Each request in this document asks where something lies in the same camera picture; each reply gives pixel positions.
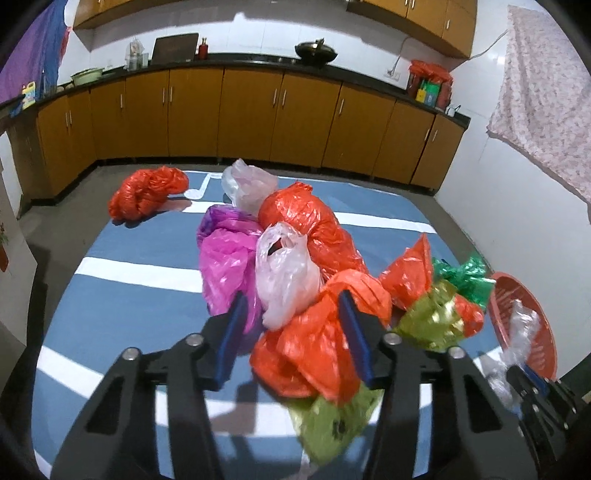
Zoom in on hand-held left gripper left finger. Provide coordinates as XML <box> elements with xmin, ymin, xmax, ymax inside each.
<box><xmin>48</xmin><ymin>292</ymin><xmax>250</xmax><ymax>480</ymax></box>

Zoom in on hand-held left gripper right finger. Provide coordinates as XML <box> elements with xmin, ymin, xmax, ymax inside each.
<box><xmin>337</xmin><ymin>291</ymin><xmax>539</xmax><ymax>480</ymax></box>

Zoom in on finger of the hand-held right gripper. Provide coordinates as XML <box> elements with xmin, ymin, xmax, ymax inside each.
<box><xmin>505</xmin><ymin>364</ymin><xmax>551</xmax><ymax>407</ymax></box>

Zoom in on red plastic basket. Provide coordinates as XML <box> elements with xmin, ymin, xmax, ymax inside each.
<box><xmin>489</xmin><ymin>272</ymin><xmax>558</xmax><ymax>381</ymax></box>

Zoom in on crinkled clear plastic wrap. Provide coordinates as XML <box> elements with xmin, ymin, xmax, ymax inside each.
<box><xmin>480</xmin><ymin>299</ymin><xmax>541</xmax><ymax>409</ymax></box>

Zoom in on translucent clear plastic bag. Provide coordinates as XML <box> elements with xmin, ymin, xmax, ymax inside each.
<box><xmin>221</xmin><ymin>158</ymin><xmax>279</xmax><ymax>215</ymax></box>

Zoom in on gold foil bag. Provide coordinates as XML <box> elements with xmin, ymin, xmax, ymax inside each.
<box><xmin>394</xmin><ymin>281</ymin><xmax>465</xmax><ymax>352</ymax></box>

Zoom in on magenta purple plastic bag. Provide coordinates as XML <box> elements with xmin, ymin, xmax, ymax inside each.
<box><xmin>197</xmin><ymin>205</ymin><xmax>266</xmax><ymax>335</ymax></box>

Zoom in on pointed orange plastic bag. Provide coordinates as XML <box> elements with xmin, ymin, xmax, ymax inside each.
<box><xmin>379</xmin><ymin>233</ymin><xmax>435</xmax><ymax>311</ymax></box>

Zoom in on white plastic bag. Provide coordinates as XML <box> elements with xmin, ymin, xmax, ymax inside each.
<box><xmin>255</xmin><ymin>222</ymin><xmax>324</xmax><ymax>329</ymax></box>

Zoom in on lime green plastic bag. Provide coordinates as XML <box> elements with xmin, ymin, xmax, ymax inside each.
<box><xmin>287</xmin><ymin>383</ymin><xmax>385</xmax><ymax>464</ymax></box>

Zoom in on small red plastic bag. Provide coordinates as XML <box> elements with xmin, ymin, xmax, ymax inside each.
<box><xmin>455</xmin><ymin>295</ymin><xmax>485</xmax><ymax>337</ymax></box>

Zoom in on green foil bag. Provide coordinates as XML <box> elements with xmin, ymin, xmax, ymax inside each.
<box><xmin>431</xmin><ymin>256</ymin><xmax>497</xmax><ymax>310</ymax></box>

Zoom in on blue white striped mat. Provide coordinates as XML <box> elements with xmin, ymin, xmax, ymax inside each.
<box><xmin>32</xmin><ymin>168</ymin><xmax>509</xmax><ymax>480</ymax></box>

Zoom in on large red plastic bag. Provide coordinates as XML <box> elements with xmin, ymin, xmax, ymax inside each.
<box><xmin>257</xmin><ymin>181</ymin><xmax>370</xmax><ymax>284</ymax></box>

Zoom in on wooden base cabinets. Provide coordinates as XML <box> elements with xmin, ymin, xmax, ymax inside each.
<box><xmin>9</xmin><ymin>65</ymin><xmax>472</xmax><ymax>208</ymax></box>

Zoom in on yellow green boxes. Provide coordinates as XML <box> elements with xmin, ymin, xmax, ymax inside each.
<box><xmin>416</xmin><ymin>78</ymin><xmax>441</xmax><ymax>107</ymax></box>

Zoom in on red bag on counter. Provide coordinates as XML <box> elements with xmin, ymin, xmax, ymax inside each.
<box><xmin>409</xmin><ymin>60</ymin><xmax>455</xmax><ymax>109</ymax></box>

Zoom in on black countertop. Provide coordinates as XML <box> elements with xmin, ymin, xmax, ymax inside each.
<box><xmin>0</xmin><ymin>53</ymin><xmax>472</xmax><ymax>130</ymax></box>

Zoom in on floral hanging cloth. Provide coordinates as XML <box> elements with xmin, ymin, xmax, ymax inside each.
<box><xmin>487</xmin><ymin>6</ymin><xmax>591</xmax><ymax>204</ymax></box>

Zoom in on black wok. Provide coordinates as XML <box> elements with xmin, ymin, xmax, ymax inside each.
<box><xmin>295</xmin><ymin>39</ymin><xmax>339</xmax><ymax>63</ymax></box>

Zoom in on dark rectangular board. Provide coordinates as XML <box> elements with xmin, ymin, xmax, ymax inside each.
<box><xmin>151</xmin><ymin>32</ymin><xmax>200</xmax><ymax>65</ymax></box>

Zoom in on green basin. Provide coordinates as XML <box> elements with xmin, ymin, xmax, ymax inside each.
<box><xmin>70</xmin><ymin>68</ymin><xmax>105</xmax><ymax>87</ymax></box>

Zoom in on glass jar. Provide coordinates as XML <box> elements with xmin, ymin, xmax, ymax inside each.
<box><xmin>126</xmin><ymin>38</ymin><xmax>144</xmax><ymax>71</ymax></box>

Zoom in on purple hanging cloth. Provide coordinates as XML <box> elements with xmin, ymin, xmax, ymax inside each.
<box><xmin>0</xmin><ymin>0</ymin><xmax>70</xmax><ymax>104</ymax></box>

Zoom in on white wall cable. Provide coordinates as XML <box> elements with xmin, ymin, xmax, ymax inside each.
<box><xmin>392</xmin><ymin>34</ymin><xmax>416</xmax><ymax>75</ymax></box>

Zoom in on short wooden wall cabinet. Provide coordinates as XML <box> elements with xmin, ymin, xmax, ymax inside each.
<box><xmin>346</xmin><ymin>0</ymin><xmax>478</xmax><ymax>58</ymax></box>

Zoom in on long wooden wall cabinet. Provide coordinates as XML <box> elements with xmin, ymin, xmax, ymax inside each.
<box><xmin>74</xmin><ymin>0</ymin><xmax>236</xmax><ymax>31</ymax></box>

